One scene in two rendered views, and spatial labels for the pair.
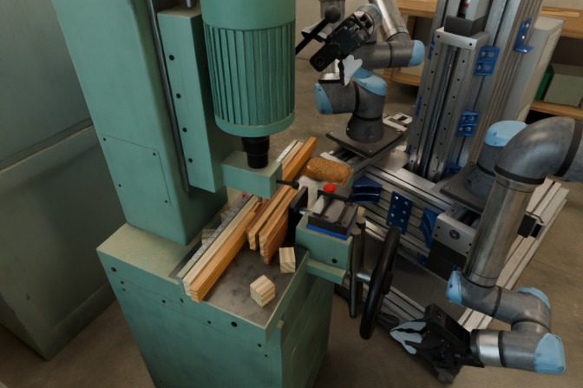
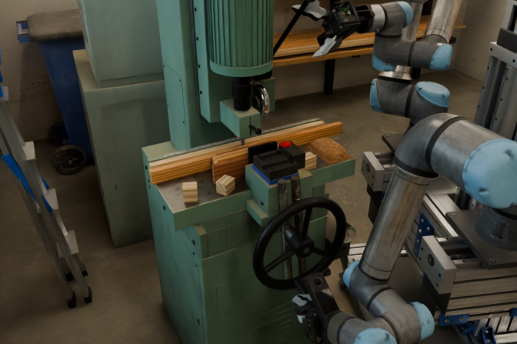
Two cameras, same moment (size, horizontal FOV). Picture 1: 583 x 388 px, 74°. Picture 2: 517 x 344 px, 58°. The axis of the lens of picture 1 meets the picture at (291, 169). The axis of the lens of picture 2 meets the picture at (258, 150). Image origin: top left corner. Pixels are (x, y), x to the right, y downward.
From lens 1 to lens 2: 75 cm
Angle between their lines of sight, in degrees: 32
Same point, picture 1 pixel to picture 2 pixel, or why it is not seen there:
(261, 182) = (235, 121)
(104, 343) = (152, 255)
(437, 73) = (490, 91)
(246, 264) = (201, 178)
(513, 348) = (348, 328)
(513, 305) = (385, 304)
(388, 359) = not seen: outside the picture
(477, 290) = (361, 276)
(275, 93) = (239, 43)
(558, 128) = (434, 118)
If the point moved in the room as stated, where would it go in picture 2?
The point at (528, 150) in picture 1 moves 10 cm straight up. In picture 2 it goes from (408, 136) to (417, 88)
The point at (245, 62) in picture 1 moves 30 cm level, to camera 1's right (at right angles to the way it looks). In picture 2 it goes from (217, 15) to (321, 34)
